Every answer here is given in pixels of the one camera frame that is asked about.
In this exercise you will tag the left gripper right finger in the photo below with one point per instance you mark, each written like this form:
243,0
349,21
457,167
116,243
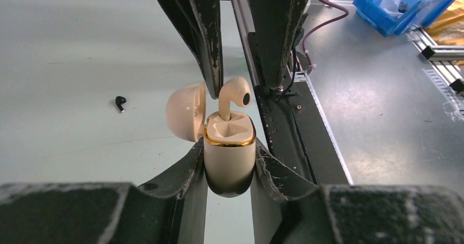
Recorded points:
287,208

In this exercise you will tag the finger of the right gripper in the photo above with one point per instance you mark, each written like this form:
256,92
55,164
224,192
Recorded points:
198,22
276,23

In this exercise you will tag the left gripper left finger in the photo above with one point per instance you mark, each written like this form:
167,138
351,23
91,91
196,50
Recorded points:
169,208

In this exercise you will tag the beige earbud charging case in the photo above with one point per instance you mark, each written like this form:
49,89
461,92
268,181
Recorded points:
229,146

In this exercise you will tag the white earbud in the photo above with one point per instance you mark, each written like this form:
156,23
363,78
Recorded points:
235,90

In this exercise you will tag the blue plastic bin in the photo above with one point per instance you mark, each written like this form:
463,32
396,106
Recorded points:
390,17

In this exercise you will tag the black earbud lower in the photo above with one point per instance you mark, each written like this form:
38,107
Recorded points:
119,102

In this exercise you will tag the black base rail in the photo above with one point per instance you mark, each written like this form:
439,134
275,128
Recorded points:
296,128

